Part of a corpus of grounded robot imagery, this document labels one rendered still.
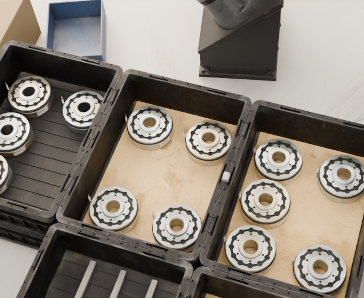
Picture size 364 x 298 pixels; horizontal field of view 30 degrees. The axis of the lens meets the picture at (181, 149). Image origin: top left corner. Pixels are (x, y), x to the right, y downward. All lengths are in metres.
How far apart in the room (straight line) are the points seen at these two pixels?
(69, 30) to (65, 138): 0.46
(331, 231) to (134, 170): 0.45
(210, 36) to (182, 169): 0.38
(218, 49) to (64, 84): 0.39
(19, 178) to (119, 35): 0.56
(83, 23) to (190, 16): 0.30
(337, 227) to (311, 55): 0.57
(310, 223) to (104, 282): 0.44
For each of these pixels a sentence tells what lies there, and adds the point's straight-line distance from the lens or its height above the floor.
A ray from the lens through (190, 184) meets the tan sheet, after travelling 1.50.
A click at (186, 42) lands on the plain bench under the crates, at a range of 1.90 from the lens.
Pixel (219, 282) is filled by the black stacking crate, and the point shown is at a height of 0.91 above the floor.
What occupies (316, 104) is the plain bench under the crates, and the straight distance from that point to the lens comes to 1.78.
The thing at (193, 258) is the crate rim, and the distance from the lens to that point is 1.32.
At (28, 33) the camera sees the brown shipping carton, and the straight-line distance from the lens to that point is 1.91.
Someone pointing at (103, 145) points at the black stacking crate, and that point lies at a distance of 1.51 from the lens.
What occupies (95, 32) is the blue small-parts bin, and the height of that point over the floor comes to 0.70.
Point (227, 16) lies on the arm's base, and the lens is 1.65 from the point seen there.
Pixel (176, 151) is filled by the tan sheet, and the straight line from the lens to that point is 1.54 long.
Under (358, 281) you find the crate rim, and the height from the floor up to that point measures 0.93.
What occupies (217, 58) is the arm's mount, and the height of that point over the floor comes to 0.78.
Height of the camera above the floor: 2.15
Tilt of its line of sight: 58 degrees down
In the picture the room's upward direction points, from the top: 6 degrees counter-clockwise
